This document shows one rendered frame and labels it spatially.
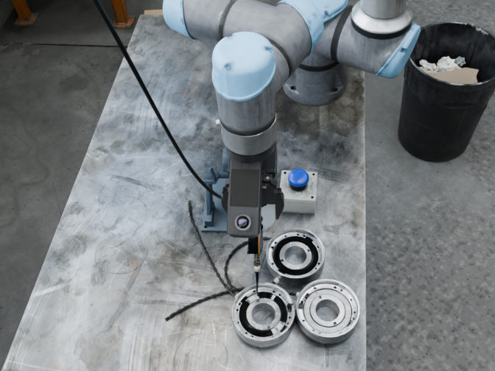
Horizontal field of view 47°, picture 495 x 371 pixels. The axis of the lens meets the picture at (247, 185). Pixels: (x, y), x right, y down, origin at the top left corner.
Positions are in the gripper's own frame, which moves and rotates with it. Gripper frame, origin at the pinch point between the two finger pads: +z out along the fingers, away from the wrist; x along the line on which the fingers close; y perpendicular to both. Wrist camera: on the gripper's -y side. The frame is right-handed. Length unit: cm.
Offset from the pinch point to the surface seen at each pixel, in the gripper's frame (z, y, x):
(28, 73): 94, 145, 121
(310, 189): 8.8, 15.3, -9.2
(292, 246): 10.3, 3.5, -6.1
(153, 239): 13.2, 5.8, 20.6
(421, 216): 93, 69, -51
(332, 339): 10.1, -14.0, -12.9
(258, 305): 10.9, -8.2, -0.5
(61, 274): 13.2, -2.4, 36.6
